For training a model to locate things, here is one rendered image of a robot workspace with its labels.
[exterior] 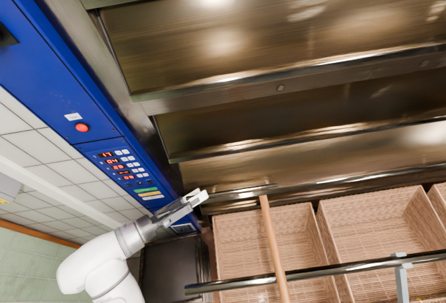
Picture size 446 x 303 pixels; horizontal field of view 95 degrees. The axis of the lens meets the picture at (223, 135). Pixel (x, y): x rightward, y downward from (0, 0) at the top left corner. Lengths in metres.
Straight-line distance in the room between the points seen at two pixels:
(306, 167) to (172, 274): 0.78
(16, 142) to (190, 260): 0.82
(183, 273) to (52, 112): 0.86
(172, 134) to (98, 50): 0.29
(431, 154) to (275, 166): 0.57
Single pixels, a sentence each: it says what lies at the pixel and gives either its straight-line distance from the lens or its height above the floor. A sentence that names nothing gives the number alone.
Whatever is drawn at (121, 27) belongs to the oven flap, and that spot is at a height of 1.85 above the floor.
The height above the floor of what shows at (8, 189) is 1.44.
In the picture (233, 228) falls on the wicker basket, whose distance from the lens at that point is 1.33.
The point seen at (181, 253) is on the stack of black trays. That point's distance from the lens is 1.16.
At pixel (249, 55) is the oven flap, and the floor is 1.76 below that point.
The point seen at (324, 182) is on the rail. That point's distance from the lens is 0.86.
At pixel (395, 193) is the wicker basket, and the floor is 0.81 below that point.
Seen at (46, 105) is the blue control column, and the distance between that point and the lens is 0.60.
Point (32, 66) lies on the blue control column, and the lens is 0.54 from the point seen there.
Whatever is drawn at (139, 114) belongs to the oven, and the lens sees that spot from 0.59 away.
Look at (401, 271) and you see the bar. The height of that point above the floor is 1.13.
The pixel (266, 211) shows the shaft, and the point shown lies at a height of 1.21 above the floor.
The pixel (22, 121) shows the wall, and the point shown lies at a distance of 0.73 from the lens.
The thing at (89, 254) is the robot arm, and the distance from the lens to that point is 0.71.
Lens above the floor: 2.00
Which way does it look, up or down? 50 degrees down
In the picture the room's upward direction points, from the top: 11 degrees counter-clockwise
